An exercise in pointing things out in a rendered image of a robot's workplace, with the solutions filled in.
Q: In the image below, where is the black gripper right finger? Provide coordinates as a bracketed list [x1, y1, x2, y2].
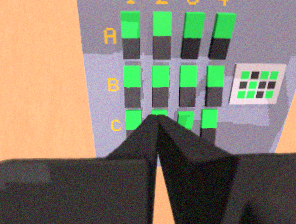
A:
[157, 114, 296, 224]

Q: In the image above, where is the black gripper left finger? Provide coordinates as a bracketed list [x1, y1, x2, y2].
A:
[0, 114, 159, 224]

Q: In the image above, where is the grey switch panel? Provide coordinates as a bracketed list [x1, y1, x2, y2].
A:
[76, 0, 296, 158]

